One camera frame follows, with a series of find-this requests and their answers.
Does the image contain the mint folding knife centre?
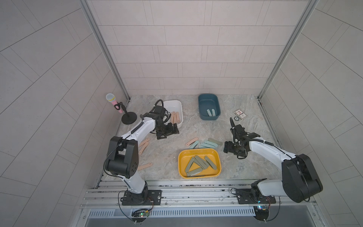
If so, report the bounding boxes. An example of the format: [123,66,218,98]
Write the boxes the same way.
[189,141,199,149]

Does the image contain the dark teal storage box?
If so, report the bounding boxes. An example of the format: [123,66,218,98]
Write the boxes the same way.
[198,93,221,121]

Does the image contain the olive folding knife long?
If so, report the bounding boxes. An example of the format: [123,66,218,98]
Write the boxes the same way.
[208,138,223,146]

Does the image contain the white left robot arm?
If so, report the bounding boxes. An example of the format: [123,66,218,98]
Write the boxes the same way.
[103,105,179,194]

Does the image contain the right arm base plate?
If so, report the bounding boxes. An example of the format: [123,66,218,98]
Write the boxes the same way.
[230,188,276,205]

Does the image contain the mint folding knife upper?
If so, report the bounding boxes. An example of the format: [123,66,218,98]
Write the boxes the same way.
[204,140,219,147]

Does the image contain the mint folding knife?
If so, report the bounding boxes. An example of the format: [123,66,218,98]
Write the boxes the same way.
[189,141,199,149]
[199,143,216,149]
[204,140,219,147]

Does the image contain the black microphone stand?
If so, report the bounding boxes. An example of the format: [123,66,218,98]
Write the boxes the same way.
[117,102,137,125]

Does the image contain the white storage box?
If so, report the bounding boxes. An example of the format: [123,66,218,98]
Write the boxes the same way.
[164,100,183,127]

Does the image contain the pink folding knife centre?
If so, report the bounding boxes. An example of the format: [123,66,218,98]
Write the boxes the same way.
[185,137,199,146]

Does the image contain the pink folding knife front left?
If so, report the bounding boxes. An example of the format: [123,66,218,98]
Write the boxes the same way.
[138,163,153,170]

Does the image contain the pink folding knife left stack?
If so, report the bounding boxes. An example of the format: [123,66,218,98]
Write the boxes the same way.
[139,142,149,155]

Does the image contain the pink toy microphone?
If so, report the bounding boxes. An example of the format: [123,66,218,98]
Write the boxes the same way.
[106,93,123,114]

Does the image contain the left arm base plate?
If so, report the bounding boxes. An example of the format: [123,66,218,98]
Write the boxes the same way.
[120,190,162,206]

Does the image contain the mint folding knife lower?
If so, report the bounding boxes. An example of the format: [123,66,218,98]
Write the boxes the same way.
[199,143,216,149]

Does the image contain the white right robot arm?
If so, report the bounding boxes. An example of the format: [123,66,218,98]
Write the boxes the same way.
[224,118,323,203]

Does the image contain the yellow storage box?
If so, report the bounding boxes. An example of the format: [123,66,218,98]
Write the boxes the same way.
[178,148,222,179]

